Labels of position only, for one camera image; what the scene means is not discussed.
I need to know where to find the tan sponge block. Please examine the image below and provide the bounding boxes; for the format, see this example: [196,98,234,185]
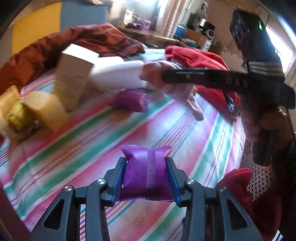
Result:
[23,91,68,132]

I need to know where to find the white tall carton box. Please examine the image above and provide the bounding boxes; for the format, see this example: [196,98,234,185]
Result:
[53,44,99,111]

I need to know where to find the striped pink green bedsheet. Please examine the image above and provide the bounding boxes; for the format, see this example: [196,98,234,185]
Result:
[0,48,246,241]

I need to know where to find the purple snack packet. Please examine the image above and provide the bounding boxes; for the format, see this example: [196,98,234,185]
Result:
[119,145,172,202]

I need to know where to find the person's right hand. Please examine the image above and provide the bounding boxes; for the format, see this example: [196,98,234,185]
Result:
[241,109,292,146]

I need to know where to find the grey yellow blue headboard cushion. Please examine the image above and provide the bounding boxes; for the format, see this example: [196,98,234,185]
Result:
[11,1,108,54]

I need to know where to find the white foam block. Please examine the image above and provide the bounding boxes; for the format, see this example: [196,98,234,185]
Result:
[88,56,147,91]

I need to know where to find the maroon jacket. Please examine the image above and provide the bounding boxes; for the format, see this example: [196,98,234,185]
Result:
[1,23,144,93]

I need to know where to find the wooden side desk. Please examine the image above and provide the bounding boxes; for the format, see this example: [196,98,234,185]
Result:
[118,27,180,49]

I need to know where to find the yellow patterned sock bundle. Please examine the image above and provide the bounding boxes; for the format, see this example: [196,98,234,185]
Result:
[0,84,28,137]

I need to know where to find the red garment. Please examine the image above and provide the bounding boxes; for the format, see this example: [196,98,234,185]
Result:
[162,46,242,122]

